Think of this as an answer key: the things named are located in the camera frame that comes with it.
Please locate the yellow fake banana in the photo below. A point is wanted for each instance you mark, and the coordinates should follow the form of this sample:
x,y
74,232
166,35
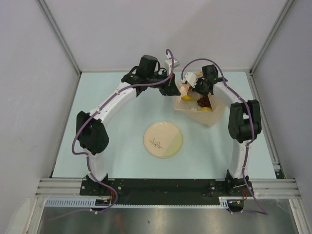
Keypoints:
x,y
187,97

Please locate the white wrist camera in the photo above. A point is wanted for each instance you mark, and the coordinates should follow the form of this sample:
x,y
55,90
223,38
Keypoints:
x,y
169,64
190,78

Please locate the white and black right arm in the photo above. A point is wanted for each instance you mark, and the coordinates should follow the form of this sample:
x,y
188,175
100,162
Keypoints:
x,y
244,125

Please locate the aluminium right corner post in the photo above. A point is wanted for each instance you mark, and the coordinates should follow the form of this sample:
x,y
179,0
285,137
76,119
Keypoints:
x,y
272,33

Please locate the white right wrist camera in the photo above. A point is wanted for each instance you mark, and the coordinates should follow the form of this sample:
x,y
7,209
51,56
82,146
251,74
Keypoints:
x,y
190,78

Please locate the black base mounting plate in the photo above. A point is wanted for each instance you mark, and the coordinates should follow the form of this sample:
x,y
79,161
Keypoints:
x,y
174,199

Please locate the translucent banana-print plastic bag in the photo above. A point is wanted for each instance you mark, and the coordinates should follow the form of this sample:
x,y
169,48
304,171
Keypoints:
x,y
192,110

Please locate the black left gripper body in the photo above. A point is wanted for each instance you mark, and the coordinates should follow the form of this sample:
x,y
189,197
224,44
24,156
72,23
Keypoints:
x,y
153,78

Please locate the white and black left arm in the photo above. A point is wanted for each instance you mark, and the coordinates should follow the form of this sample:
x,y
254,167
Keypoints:
x,y
91,126

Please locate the dark red fake fruit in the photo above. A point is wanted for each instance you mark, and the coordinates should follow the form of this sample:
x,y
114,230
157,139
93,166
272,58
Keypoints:
x,y
204,102

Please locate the cream plate with leaf motif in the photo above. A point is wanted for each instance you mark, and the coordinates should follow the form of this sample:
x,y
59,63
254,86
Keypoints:
x,y
163,139

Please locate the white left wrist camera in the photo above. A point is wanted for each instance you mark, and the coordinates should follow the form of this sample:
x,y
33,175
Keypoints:
x,y
169,64

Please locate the aluminium corner post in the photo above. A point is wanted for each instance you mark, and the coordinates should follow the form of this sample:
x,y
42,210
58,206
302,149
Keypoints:
x,y
47,13
272,33

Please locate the aluminium left corner post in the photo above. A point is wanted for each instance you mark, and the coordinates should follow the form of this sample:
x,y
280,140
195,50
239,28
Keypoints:
x,y
47,13

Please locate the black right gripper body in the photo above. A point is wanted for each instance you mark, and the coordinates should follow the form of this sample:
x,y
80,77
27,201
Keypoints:
x,y
200,87

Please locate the aluminium right side rail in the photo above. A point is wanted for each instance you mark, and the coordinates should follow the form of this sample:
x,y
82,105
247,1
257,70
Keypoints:
x,y
278,170

